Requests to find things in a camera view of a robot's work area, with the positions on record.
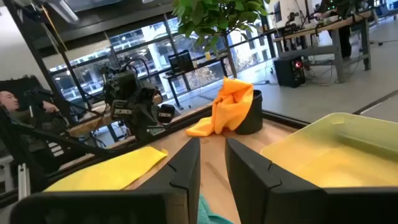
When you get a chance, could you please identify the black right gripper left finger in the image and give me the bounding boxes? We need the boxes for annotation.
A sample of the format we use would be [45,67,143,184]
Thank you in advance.
[9,138,201,224]

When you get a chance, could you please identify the dark computer monitor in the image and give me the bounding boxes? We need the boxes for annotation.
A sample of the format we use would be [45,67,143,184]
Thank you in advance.
[168,50,195,75]

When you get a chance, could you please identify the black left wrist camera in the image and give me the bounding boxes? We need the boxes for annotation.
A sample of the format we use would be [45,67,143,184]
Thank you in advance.
[157,104,176,124]

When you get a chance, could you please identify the silver aluminium post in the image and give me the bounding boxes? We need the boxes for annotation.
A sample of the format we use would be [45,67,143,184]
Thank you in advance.
[17,163,31,200]

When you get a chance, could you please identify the person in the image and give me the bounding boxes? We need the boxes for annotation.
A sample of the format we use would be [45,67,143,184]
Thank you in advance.
[313,0,355,60]
[0,90,60,125]

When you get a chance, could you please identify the orange microfiber towel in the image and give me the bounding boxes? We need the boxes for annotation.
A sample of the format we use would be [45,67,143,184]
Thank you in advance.
[185,77,254,138]

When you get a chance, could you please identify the yellow-green plastic bin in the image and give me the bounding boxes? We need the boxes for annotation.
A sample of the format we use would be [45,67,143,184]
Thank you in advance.
[260,112,398,189]

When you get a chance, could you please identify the wooden workbench grey legs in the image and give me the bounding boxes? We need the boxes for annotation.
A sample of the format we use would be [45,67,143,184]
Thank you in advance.
[272,9,373,83]

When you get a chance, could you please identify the teal microfiber towel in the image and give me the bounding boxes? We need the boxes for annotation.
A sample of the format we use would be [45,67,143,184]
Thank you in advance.
[197,194,234,224]

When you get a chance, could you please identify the black computer tower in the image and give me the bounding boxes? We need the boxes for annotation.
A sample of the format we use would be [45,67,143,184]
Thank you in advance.
[273,55,307,88]

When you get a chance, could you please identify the green leafy plant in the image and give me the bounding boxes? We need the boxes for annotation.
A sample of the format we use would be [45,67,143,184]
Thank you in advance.
[172,0,271,78]

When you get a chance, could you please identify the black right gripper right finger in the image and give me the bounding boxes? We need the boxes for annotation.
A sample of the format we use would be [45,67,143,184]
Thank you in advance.
[224,138,398,224]

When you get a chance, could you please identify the black plant pot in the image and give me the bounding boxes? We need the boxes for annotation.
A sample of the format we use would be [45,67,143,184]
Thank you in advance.
[234,89,264,136]

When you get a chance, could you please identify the yellow microfiber towel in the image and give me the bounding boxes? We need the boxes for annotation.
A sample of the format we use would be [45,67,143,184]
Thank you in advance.
[45,146,169,192]

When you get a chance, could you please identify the black desk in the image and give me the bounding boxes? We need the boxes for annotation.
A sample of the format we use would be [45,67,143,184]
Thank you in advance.
[163,54,229,108]

